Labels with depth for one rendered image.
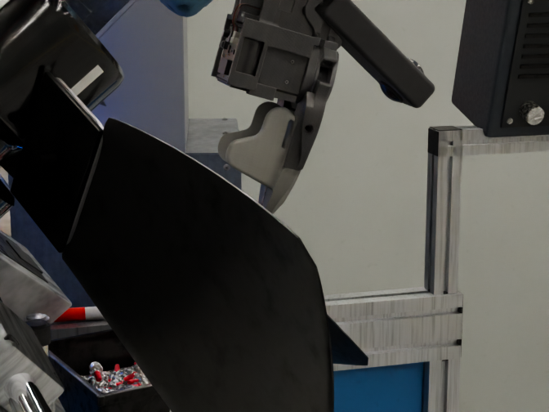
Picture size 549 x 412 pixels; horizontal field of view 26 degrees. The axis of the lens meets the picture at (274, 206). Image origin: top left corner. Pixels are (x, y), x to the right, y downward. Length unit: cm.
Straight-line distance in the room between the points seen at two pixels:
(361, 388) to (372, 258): 156
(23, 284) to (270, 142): 22
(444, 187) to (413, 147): 157
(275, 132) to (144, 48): 60
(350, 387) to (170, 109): 41
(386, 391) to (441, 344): 9
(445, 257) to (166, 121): 39
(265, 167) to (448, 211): 50
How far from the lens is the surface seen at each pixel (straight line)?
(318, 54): 92
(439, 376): 145
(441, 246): 140
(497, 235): 310
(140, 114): 152
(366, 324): 139
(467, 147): 139
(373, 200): 294
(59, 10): 75
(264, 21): 92
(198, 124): 177
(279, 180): 93
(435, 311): 143
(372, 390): 144
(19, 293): 96
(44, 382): 56
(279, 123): 93
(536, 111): 137
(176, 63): 151
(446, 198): 139
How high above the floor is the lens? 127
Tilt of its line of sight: 13 degrees down
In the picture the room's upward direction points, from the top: straight up
